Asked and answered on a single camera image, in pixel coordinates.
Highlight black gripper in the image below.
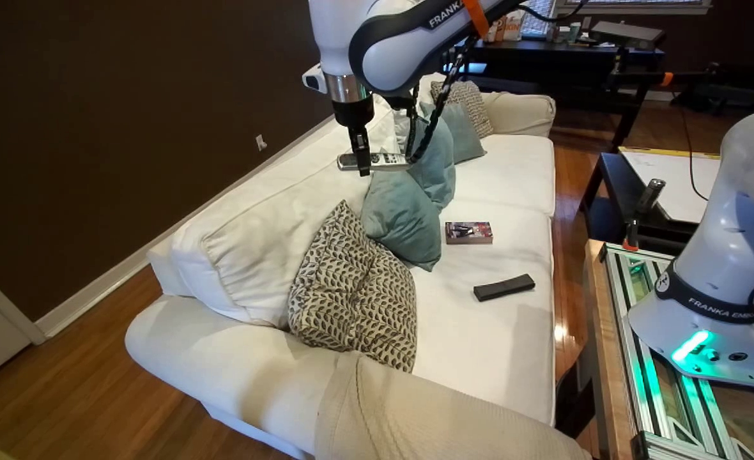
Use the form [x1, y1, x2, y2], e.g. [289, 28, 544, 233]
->
[332, 98, 373, 177]

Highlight grey remote control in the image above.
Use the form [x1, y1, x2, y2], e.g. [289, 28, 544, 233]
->
[336, 150, 408, 171]

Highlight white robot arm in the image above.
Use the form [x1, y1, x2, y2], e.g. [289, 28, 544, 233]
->
[306, 0, 754, 387]

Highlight black remote control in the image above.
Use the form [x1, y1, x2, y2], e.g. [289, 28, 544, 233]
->
[473, 273, 536, 302]

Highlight white sofa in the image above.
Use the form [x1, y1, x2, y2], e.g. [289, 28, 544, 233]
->
[124, 92, 556, 460]

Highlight teal cushion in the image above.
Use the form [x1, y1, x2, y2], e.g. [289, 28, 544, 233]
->
[408, 102, 484, 210]
[360, 171, 441, 272]

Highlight beige far cushion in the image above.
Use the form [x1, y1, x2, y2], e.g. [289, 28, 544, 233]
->
[417, 74, 493, 139]

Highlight leaf patterned cushion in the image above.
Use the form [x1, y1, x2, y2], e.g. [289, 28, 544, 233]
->
[286, 202, 417, 371]

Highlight dark side table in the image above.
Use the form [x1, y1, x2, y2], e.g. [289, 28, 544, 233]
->
[463, 39, 695, 253]

